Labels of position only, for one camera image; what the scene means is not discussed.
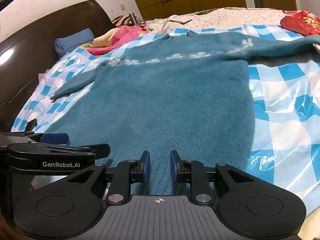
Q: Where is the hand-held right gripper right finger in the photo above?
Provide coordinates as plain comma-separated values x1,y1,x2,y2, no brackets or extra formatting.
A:
170,150,255,205

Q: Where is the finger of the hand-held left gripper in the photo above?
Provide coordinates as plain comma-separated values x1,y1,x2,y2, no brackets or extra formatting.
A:
24,119,70,146
7,143,111,159

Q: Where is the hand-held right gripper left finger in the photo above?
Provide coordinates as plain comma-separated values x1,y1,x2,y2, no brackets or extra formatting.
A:
65,151,151,205

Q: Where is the teal fuzzy sweater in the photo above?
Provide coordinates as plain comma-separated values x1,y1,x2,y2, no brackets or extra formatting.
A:
42,29,320,197

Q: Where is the dark wooden headboard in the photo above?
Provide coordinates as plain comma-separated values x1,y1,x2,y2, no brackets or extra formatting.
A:
0,0,116,133

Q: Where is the blue pillow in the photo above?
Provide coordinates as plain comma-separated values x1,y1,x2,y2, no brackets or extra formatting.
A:
54,28,95,58

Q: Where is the pink floral quilt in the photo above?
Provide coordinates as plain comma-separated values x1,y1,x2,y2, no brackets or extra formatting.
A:
86,25,150,55

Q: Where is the red striped cloth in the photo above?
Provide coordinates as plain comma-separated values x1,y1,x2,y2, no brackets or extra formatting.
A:
112,15,132,27

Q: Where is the blue checkered plastic sheet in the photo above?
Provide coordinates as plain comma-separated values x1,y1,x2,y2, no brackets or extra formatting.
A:
11,23,320,217

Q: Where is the beige cloth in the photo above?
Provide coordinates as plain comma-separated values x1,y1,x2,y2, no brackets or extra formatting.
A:
146,12,194,33

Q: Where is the floral bed sheet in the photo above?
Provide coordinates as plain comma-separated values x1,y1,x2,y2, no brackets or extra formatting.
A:
142,7,304,34

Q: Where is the red patterned fabric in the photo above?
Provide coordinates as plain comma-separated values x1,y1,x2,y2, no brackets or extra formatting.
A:
280,9,320,37

